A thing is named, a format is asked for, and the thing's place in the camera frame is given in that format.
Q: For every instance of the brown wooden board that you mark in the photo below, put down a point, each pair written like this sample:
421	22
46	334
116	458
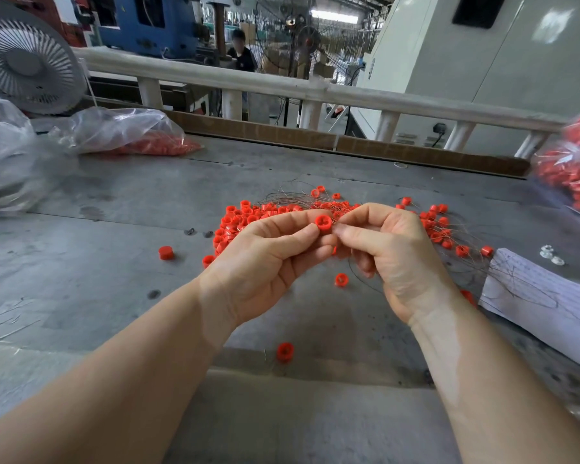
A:
285	132

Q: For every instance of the person's right hand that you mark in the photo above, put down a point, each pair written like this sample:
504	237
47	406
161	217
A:
396	258

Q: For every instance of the red industrial machine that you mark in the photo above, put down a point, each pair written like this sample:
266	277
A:
27	4

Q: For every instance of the white metal railing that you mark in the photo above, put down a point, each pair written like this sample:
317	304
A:
240	77

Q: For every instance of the white desk fan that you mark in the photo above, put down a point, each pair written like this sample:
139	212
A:
29	58

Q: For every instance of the black pedestal fan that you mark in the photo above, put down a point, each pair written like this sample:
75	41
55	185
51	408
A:
308	41

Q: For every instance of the large grey machine cabinet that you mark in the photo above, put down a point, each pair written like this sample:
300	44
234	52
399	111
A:
541	55

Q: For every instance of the blue industrial machine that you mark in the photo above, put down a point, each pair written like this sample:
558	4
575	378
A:
166	24

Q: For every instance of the pile of red plastic rings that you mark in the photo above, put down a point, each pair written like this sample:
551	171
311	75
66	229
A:
242	222

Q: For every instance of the person's left hand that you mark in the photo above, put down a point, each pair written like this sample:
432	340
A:
251	270

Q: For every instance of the crumpled clear plastic bag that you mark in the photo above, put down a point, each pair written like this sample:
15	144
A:
2	159

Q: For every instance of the white paper sheet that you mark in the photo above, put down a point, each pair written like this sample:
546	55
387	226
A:
546	309

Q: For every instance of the person's right forearm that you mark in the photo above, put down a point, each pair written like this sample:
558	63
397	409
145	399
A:
512	381

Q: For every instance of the clear bag with red pieces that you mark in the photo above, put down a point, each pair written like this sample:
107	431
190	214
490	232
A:
128	130

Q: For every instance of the large clear bag red pieces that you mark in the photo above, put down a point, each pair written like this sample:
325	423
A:
575	161

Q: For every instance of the person's left forearm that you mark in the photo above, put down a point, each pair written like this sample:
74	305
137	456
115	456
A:
92	401

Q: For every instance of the small clear plastic piece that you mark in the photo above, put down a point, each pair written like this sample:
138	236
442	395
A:
558	260
546	251

